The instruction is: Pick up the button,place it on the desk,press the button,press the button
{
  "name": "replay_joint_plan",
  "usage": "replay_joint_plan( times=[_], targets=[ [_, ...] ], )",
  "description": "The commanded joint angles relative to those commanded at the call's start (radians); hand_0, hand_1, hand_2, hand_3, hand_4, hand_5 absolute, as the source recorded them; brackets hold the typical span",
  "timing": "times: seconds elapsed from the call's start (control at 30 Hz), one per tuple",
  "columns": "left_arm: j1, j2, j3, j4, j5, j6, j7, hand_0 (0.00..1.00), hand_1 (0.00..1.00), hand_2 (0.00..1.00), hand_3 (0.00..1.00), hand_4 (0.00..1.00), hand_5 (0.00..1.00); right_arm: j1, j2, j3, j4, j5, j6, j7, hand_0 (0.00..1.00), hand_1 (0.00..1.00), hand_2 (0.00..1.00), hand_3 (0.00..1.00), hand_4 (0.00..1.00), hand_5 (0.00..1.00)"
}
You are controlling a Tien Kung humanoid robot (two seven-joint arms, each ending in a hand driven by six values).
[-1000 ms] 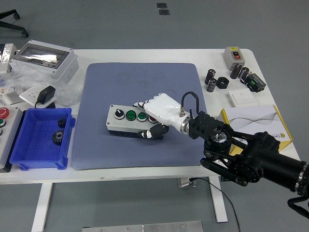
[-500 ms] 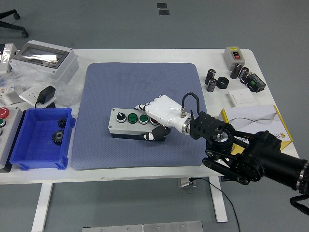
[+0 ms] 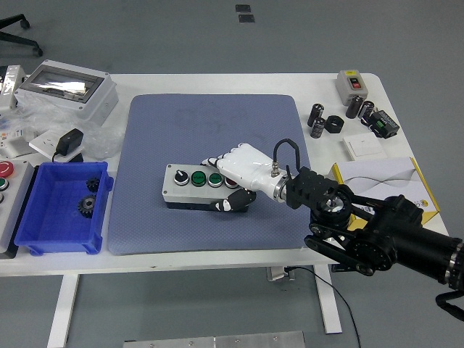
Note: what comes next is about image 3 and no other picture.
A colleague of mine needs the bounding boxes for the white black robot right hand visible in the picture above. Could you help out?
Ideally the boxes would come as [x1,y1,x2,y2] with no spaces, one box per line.
[200,142,282,212]

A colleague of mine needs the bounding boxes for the grey four-button control box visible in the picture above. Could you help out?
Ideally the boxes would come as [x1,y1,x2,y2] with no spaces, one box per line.
[162,163,251,211]

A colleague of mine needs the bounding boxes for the grey enclosure with clear lid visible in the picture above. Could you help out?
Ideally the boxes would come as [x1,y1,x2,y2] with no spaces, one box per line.
[14,59,120,123]

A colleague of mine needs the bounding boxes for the black module with green terminals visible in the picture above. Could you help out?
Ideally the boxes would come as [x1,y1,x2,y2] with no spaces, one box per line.
[368,110,400,138]

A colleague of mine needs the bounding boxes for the white wall socket plate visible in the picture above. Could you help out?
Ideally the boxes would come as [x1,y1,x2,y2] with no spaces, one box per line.
[28,129,84,163]

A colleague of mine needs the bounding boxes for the silver metal plate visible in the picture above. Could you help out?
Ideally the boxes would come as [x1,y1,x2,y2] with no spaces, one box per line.
[123,330,306,348]

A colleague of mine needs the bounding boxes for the grey red-black switch box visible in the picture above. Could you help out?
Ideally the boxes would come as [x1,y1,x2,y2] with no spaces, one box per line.
[334,69,369,107]

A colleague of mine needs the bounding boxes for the grey emergency-stop control box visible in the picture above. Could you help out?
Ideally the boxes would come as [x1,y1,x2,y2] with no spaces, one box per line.
[0,160,40,260]

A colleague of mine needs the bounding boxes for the blue-grey table mat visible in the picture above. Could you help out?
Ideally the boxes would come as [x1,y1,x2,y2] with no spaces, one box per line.
[107,93,323,257]

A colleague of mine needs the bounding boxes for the white silver device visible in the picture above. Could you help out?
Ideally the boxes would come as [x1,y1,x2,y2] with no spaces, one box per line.
[0,64,27,112]

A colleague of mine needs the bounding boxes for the clear plastic bag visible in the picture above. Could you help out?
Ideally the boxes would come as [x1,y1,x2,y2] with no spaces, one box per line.
[0,97,124,160]

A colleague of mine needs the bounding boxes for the white wall switch plate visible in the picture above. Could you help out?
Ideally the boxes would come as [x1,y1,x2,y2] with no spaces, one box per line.
[341,132,386,162]

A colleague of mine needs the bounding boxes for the grey bracket under table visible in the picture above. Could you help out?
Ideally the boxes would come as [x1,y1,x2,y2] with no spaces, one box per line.
[267,266,297,283]

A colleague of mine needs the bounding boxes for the black cable under table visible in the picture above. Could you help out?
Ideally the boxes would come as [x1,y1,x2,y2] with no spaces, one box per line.
[286,266,362,348]

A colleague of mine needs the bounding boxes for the white table leg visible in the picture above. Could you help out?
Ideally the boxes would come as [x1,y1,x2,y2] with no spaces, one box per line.
[46,274,80,348]
[314,266,344,334]

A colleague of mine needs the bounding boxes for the black office chair base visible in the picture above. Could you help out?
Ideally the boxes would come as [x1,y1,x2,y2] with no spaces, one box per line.
[0,13,44,58]

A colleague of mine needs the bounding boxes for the yellow white cardboard box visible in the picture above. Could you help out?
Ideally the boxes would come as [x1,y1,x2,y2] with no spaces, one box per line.
[331,156,441,233]

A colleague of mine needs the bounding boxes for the black cylindrical capacitor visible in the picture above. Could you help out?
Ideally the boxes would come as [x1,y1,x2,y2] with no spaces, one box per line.
[307,102,325,128]
[310,117,326,139]
[345,94,365,120]
[358,100,376,123]

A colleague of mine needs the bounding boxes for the black power adapter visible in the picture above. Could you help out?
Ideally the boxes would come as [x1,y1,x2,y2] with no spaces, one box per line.
[51,128,85,164]

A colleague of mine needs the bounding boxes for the small white printed box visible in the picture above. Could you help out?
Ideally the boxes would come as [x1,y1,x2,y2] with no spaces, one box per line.
[0,128,28,159]

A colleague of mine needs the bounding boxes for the blue plastic bin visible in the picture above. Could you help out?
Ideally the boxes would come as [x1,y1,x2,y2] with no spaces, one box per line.
[13,161,115,257]

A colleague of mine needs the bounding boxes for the large black gear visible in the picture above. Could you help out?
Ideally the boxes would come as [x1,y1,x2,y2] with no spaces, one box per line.
[76,194,98,220]

